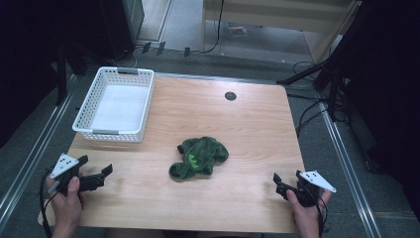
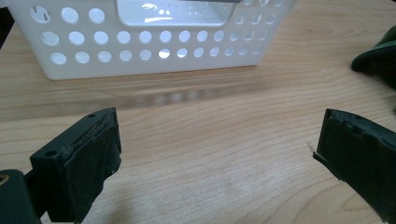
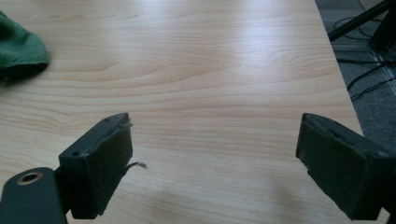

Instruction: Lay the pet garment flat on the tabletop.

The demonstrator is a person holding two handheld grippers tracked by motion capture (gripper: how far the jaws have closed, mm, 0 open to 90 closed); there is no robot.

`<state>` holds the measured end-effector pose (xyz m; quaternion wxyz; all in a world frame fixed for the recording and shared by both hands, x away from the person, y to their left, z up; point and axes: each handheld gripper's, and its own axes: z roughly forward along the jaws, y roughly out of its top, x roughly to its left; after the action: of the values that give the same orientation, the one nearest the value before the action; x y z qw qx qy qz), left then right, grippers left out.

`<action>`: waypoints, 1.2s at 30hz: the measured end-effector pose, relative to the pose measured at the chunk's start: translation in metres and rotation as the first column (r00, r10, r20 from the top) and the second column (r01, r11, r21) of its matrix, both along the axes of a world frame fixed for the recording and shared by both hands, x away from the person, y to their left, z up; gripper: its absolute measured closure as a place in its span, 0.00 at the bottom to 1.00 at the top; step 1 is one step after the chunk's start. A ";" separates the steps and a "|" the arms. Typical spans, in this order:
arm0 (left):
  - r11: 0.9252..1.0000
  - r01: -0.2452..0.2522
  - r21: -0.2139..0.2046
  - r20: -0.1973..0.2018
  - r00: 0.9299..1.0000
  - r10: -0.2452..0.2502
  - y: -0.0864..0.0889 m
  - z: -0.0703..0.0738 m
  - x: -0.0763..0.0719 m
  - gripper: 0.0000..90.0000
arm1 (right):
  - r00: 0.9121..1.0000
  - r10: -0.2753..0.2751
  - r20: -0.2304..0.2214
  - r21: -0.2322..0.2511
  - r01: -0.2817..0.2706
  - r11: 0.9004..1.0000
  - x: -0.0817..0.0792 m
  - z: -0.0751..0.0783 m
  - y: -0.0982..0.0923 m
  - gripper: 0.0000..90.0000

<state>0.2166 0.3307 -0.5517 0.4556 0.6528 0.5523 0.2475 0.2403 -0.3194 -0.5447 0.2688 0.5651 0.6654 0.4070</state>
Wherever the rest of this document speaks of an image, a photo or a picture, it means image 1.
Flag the person's right hand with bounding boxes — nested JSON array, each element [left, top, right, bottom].
[[285, 188, 333, 232]]

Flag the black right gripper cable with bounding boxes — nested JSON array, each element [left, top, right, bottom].
[[315, 192, 331, 238]]

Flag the black stand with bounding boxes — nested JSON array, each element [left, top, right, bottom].
[[276, 0, 420, 123]]

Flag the metal floor rail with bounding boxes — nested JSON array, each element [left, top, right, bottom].
[[0, 74, 80, 232], [317, 107, 384, 238]]

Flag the black hanging cable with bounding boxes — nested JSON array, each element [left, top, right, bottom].
[[199, 0, 226, 55]]

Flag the red booklet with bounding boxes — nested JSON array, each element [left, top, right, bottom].
[[227, 24, 250, 38]]

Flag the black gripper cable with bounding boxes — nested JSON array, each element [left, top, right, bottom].
[[38, 169, 54, 238], [315, 192, 331, 238]]

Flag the black floor cables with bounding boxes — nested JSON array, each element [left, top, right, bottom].
[[291, 59, 348, 138]]

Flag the person's left hand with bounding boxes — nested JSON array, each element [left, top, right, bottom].
[[45, 175, 87, 232]]

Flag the white perforated plastic basket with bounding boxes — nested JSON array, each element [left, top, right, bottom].
[[71, 65, 156, 144]]

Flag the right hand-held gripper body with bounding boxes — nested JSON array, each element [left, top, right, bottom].
[[275, 170, 338, 208]]

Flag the light wooden furniture frame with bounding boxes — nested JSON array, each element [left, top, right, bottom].
[[199, 0, 363, 64]]

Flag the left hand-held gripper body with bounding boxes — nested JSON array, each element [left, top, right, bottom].
[[49, 153, 107, 196]]

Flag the green cloth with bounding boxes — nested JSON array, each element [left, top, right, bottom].
[[168, 136, 230, 181]]

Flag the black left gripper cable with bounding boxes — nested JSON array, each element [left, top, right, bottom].
[[38, 169, 54, 238]]

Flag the black cabinet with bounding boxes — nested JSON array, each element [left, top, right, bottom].
[[0, 0, 147, 150]]

